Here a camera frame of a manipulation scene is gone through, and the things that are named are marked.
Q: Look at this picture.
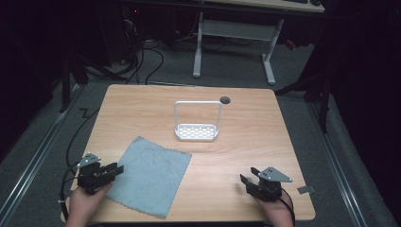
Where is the bundle of black cables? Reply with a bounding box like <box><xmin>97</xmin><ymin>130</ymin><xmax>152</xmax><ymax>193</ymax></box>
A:
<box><xmin>119</xmin><ymin>12</ymin><xmax>166</xmax><ymax>86</ymax></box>

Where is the desk with white legs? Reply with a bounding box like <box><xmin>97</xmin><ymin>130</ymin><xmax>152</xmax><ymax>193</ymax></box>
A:
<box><xmin>192</xmin><ymin>0</ymin><xmax>326</xmax><ymax>86</ymax></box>

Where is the grey-blue cloth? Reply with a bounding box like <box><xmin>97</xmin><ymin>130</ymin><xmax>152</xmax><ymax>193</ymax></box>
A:
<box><xmin>105</xmin><ymin>135</ymin><xmax>193</xmax><ymax>219</ymax></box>

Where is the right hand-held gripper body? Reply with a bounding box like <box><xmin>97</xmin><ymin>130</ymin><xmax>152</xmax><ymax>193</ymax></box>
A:
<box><xmin>245</xmin><ymin>166</ymin><xmax>293</xmax><ymax>203</ymax></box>

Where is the metal floor rail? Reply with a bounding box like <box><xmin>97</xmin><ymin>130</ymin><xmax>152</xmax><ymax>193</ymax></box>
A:
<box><xmin>305</xmin><ymin>101</ymin><xmax>369</xmax><ymax>227</ymax></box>
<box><xmin>0</xmin><ymin>84</ymin><xmax>81</xmax><ymax>218</ymax></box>

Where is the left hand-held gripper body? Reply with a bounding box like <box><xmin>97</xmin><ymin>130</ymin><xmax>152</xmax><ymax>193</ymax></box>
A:
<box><xmin>76</xmin><ymin>152</ymin><xmax>112</xmax><ymax>196</ymax></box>

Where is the white hanging rack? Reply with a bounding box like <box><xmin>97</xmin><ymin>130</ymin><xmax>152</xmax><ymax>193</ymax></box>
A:
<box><xmin>173</xmin><ymin>99</ymin><xmax>223</xmax><ymax>142</ymax></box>

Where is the person's right hand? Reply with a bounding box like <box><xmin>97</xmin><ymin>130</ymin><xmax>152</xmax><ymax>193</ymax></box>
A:
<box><xmin>260</xmin><ymin>190</ymin><xmax>296</xmax><ymax>227</ymax></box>

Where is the black cable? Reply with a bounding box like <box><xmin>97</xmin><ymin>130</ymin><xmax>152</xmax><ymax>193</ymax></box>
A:
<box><xmin>58</xmin><ymin>107</ymin><xmax>102</xmax><ymax>222</ymax></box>
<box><xmin>277</xmin><ymin>187</ymin><xmax>297</xmax><ymax>227</ymax></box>

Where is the person's left hand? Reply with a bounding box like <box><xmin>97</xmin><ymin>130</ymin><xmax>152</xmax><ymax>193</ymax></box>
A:
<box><xmin>65</xmin><ymin>182</ymin><xmax>113</xmax><ymax>227</ymax></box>

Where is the grey tape piece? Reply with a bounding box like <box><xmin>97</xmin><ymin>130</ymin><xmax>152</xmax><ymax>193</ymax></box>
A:
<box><xmin>296</xmin><ymin>184</ymin><xmax>316</xmax><ymax>195</ymax></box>

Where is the black metal stand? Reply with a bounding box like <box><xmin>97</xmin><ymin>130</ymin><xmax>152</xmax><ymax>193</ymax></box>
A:
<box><xmin>273</xmin><ymin>70</ymin><xmax>333</xmax><ymax>134</ymax></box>
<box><xmin>59</xmin><ymin>52</ymin><xmax>127</xmax><ymax>114</ymax></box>

